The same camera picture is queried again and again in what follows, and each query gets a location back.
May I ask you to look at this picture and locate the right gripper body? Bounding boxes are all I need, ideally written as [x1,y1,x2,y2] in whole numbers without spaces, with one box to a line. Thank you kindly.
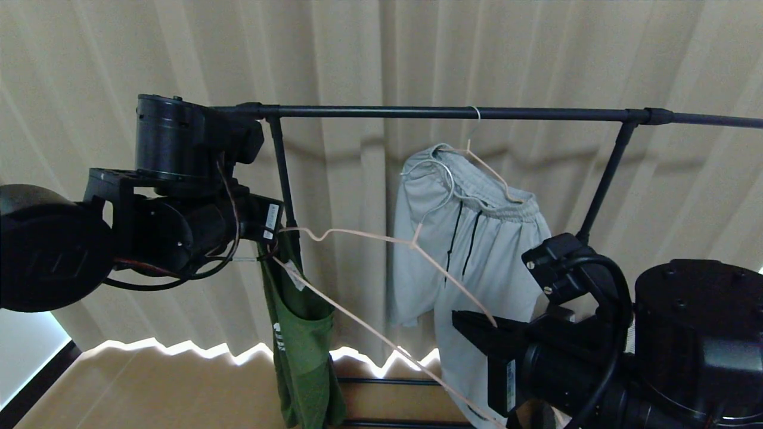
[452,310,641,429]

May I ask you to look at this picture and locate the pale grey shorts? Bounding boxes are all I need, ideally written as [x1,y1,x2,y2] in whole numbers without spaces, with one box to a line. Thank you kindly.
[387,144,553,429]

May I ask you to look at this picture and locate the pink clothes hanger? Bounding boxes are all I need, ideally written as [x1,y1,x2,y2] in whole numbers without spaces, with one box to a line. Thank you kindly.
[438,106,526,204]
[271,158,508,429]

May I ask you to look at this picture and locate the black clothes rack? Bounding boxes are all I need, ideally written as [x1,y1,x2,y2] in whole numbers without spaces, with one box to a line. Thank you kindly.
[212,102,763,429]

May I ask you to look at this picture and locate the beige curtain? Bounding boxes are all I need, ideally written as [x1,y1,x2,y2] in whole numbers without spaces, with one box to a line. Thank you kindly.
[0,0,763,382]

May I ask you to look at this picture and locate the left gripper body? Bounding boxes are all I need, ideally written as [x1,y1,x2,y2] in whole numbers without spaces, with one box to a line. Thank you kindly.
[122,188,284,278]

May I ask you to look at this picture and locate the green garment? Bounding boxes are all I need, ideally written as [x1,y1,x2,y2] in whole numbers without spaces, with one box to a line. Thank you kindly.
[258,229,348,429]

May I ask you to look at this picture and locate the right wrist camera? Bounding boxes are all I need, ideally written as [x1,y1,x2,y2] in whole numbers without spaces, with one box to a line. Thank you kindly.
[522,232,634,325]

